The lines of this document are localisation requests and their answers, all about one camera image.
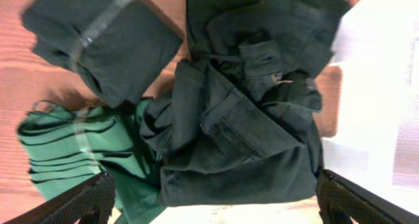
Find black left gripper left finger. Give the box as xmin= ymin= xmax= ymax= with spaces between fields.
xmin=5 ymin=172 xmax=115 ymax=224

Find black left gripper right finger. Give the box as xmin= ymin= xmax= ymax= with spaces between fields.
xmin=316 ymin=170 xmax=418 ymax=224

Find green cloth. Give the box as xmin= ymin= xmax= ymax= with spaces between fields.
xmin=17 ymin=98 xmax=165 ymax=223

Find dark pants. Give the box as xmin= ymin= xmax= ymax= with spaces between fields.
xmin=140 ymin=0 xmax=351 ymax=206

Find black taped garment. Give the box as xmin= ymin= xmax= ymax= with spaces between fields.
xmin=22 ymin=0 xmax=183 ymax=107

